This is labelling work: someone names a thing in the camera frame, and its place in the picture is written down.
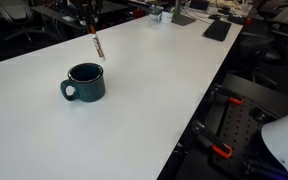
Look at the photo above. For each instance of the black flat pad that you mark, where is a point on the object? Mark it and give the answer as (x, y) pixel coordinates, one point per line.
(217, 30)

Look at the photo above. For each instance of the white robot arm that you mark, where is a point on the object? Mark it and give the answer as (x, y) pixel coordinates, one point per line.
(284, 136)

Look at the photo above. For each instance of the black and grey office chair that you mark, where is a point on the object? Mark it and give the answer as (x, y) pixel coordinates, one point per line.
(284, 43)

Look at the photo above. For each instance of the orange capped white marker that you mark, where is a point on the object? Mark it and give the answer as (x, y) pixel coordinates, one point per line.
(98, 46)

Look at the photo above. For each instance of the black computer mouse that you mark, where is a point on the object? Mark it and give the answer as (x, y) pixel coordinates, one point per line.
(214, 16)

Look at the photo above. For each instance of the grey monitor stand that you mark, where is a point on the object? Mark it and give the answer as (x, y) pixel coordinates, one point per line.
(182, 19)

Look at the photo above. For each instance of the green and white bowl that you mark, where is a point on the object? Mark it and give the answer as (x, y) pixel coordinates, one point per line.
(154, 13)

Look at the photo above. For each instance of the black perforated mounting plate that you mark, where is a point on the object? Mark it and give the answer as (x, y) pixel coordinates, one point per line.
(240, 126)

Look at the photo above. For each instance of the black box device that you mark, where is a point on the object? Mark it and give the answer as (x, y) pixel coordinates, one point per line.
(199, 4)

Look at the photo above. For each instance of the black case with red tag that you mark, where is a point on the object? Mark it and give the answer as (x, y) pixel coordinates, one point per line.
(236, 18)

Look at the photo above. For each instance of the black knob on plate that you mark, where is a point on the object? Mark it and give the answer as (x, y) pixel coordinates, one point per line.
(259, 114)

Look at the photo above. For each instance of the black robot cart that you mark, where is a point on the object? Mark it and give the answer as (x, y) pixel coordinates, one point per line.
(250, 86)

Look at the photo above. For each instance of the red object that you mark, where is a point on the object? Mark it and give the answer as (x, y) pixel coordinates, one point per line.
(138, 13)

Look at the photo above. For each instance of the dark background desk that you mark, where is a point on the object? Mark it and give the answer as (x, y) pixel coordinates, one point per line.
(112, 8)

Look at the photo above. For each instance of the dark teal speckled mug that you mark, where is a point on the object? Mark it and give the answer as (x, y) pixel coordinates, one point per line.
(90, 90)

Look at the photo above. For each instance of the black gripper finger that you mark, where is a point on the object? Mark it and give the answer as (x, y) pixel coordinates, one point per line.
(85, 13)
(97, 8)

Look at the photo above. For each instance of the white ceramic mug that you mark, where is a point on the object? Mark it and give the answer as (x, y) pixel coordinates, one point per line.
(166, 17)

